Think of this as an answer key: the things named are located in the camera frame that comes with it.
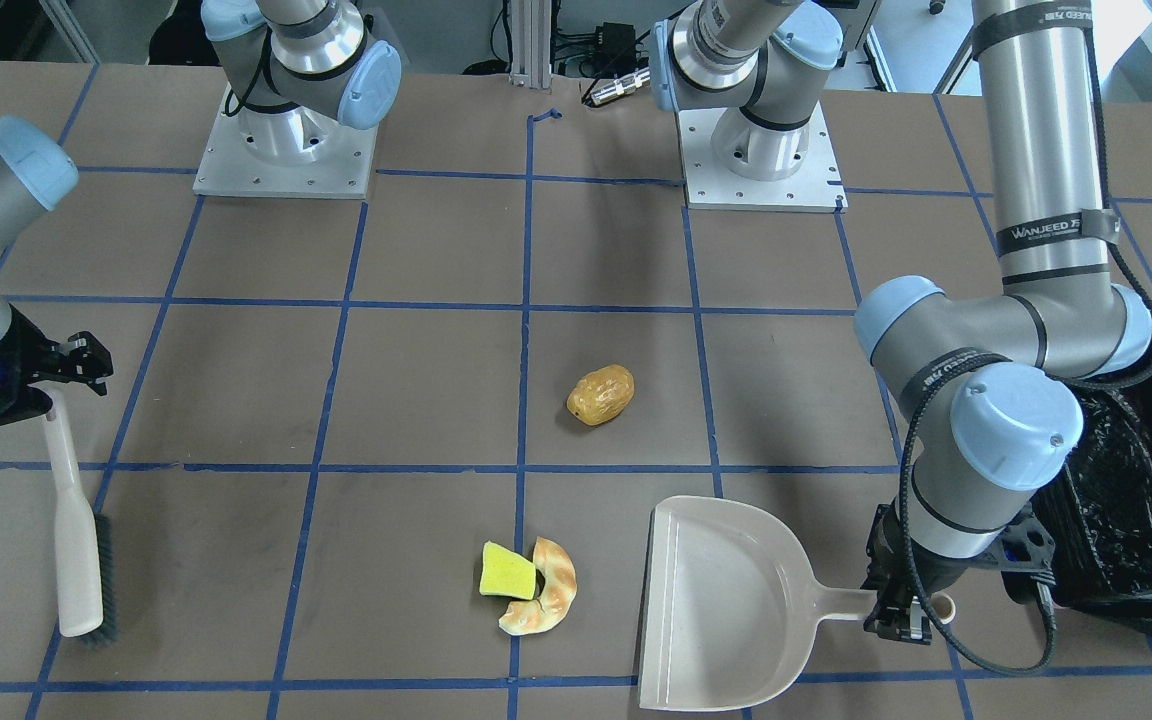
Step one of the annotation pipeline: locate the white brush with black bristles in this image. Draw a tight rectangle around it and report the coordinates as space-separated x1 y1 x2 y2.
44 389 118 647

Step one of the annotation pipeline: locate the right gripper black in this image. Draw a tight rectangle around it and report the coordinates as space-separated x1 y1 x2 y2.
0 309 114 427

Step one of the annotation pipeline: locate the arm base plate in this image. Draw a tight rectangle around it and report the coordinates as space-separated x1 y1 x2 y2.
676 106 849 213
194 94 379 200

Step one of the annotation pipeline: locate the bin with black bag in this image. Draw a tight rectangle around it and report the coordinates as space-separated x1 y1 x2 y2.
1033 377 1152 635

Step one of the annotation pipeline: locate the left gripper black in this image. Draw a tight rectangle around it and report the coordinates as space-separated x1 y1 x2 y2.
861 503 1055 643

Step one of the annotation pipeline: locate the yellow toy potato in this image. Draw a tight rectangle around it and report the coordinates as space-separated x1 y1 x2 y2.
564 364 636 427

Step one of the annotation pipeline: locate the yellow sponge wedge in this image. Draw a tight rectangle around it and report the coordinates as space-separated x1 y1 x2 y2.
477 541 538 601

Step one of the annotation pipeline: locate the beige plastic dustpan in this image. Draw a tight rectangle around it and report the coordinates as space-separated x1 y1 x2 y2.
637 495 878 712

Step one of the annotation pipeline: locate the toy croissant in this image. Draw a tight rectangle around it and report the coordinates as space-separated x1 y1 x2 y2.
498 536 579 637

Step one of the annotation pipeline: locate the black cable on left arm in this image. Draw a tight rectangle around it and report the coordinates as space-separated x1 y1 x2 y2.
899 30 1152 675

